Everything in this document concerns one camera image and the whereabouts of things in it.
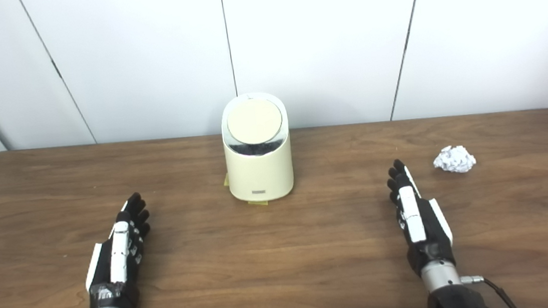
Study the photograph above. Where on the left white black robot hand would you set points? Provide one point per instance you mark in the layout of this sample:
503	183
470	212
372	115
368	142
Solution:
114	270

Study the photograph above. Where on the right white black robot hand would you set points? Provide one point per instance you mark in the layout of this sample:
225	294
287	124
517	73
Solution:
425	232

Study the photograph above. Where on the white paper ball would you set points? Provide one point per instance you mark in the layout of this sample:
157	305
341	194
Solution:
454	159

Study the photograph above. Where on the cream round bin lid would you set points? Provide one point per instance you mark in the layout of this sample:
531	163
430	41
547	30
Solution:
254	120

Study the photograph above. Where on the cream-colored bin body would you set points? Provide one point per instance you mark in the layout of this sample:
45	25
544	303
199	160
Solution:
260	173

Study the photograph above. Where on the narrow yellow tape piece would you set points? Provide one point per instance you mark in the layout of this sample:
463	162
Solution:
226	180

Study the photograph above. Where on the wide yellow tape piece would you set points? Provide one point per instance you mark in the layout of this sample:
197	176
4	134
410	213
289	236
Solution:
258	203

